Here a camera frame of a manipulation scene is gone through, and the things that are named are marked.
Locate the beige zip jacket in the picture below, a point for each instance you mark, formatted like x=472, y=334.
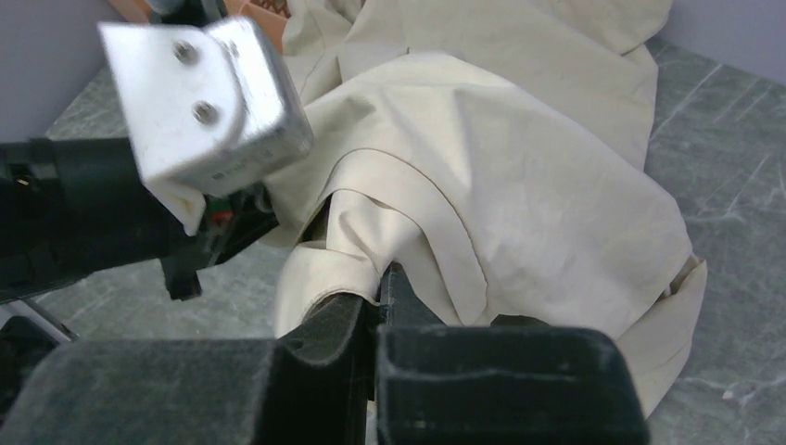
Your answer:
x=496, y=151

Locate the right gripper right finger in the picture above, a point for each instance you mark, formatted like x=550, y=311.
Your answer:
x=509, y=383

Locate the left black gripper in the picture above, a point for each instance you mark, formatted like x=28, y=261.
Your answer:
x=71, y=208

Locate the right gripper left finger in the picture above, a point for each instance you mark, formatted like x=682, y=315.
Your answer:
x=307, y=387

